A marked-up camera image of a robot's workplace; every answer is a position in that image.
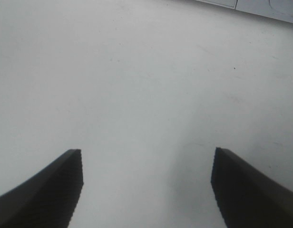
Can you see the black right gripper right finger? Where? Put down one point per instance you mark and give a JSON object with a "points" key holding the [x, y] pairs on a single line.
{"points": [[246, 197]]}

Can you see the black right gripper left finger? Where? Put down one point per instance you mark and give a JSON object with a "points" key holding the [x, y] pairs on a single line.
{"points": [[48, 199]]}

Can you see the white microwave oven body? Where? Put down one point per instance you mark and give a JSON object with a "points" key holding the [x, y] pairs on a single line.
{"points": [[256, 7]]}

